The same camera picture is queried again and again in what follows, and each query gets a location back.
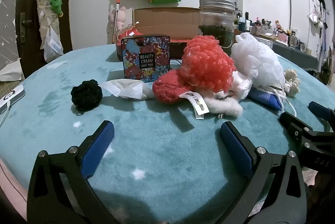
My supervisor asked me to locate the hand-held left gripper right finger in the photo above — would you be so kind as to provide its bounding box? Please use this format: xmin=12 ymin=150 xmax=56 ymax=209
xmin=220 ymin=121 xmax=308 ymax=224

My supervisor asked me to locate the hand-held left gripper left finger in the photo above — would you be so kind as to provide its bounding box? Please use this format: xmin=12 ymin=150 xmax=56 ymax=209
xmin=26 ymin=120 xmax=118 ymax=224

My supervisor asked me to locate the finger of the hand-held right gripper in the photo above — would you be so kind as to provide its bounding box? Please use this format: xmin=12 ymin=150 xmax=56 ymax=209
xmin=308 ymin=101 xmax=335 ymax=133
xmin=279 ymin=111 xmax=315 ymax=154

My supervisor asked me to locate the white fluffy plush cloth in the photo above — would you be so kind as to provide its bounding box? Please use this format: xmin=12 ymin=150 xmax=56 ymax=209
xmin=204 ymin=71 xmax=253 ymax=119

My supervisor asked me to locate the cream crocheted scrunchie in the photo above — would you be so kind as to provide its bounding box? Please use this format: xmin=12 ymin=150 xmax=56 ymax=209
xmin=283 ymin=69 xmax=301 ymax=97

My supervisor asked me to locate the black scrunchie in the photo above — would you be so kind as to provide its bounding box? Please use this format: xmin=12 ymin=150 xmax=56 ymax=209
xmin=71 ymin=79 xmax=103 ymax=113

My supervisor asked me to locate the white mesh bath pouf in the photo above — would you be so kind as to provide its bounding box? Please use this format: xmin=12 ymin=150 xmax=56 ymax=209
xmin=231 ymin=32 xmax=296 ymax=116

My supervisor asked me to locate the coral mesh bath pouf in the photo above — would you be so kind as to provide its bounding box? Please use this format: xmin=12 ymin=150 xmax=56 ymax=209
xmin=179 ymin=35 xmax=235 ymax=94

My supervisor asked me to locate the cardboard box with red inside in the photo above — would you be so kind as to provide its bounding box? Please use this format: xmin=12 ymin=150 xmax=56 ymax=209
xmin=112 ymin=7 xmax=203 ymax=62

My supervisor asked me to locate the blue cloth pouch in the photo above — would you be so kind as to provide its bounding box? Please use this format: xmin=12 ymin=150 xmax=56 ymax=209
xmin=247 ymin=88 xmax=284 ymax=111

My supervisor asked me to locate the teal star blanket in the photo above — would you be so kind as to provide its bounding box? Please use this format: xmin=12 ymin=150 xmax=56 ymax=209
xmin=0 ymin=42 xmax=335 ymax=224

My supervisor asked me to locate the desk with dark cloth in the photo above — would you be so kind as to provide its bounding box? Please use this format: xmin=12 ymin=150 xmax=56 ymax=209
xmin=272 ymin=41 xmax=318 ymax=70

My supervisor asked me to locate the red knitted sock with label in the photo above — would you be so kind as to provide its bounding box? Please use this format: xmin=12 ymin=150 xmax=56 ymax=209
xmin=152 ymin=70 xmax=210 ymax=120

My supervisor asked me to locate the floral tin box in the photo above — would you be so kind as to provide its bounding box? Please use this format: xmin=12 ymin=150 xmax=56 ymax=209
xmin=121 ymin=35 xmax=171 ymax=83

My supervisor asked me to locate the row of desk clutter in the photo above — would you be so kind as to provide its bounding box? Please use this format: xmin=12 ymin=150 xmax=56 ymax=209
xmin=236 ymin=11 xmax=313 ymax=54

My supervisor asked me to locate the white refrigerator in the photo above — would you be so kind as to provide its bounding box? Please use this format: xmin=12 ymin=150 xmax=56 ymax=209
xmin=289 ymin=0 xmax=327 ymax=62

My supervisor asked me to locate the pink bed sheet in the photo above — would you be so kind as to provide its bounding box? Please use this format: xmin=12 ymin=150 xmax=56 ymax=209
xmin=0 ymin=159 xmax=28 ymax=222

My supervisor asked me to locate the clear plastic bag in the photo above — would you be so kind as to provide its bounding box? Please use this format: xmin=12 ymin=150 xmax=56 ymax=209
xmin=40 ymin=27 xmax=64 ymax=64

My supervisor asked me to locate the glass jar with metal lid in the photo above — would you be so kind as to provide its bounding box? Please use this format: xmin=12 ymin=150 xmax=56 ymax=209
xmin=198 ymin=0 xmax=236 ymax=56

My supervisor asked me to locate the pink plush toy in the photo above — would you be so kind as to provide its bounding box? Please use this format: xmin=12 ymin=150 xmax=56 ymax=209
xmin=108 ymin=6 xmax=126 ymax=31

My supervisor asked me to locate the white stick with red cap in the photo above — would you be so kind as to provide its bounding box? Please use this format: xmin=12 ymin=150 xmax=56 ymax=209
xmin=112 ymin=0 xmax=121 ymax=44

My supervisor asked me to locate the green plush toy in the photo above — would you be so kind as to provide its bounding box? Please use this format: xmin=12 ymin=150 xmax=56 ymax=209
xmin=50 ymin=0 xmax=64 ymax=17

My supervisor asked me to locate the hanging fabric organiser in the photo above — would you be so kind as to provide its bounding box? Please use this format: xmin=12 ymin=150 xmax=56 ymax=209
xmin=35 ymin=0 xmax=64 ymax=33

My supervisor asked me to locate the white device with cable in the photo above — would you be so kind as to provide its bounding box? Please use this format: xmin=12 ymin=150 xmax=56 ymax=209
xmin=0 ymin=84 xmax=26 ymax=116

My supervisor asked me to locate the door handle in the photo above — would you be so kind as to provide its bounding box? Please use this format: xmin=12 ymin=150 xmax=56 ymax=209
xmin=19 ymin=12 xmax=27 ymax=44

